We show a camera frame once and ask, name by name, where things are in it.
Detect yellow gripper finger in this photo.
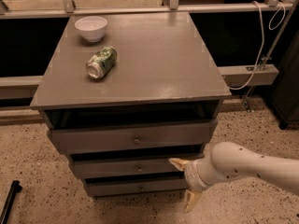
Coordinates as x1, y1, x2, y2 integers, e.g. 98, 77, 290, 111
169, 158, 190, 172
184, 189, 203, 213

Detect grey bottom drawer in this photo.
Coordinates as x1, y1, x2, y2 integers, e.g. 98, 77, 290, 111
84, 175, 188, 197

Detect dark cabinet at right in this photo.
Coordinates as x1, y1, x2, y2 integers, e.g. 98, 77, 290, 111
271, 32, 299, 130

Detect black bar on floor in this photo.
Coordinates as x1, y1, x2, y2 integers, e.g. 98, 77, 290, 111
0, 180, 22, 224

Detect white ceramic bowl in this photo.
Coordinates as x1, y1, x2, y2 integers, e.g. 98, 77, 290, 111
75, 16, 107, 42

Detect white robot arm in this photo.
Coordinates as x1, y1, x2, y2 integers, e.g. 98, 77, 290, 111
169, 142, 299, 213

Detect grey top drawer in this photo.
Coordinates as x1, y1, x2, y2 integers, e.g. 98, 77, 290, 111
48, 119, 218, 154

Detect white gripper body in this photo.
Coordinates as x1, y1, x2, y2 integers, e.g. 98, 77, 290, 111
184, 160, 210, 191

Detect green soda can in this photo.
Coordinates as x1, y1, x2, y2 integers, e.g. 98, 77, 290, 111
86, 46, 117, 79

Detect grey drawer cabinet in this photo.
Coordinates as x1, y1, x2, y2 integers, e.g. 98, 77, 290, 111
31, 12, 230, 197

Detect metal railing frame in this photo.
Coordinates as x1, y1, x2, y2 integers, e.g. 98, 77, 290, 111
0, 0, 299, 101

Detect grey drawer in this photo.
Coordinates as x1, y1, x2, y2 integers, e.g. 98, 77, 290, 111
67, 153, 205, 180
84, 175, 188, 197
48, 119, 218, 154

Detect white cable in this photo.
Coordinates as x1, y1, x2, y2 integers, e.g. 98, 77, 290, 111
226, 0, 286, 91

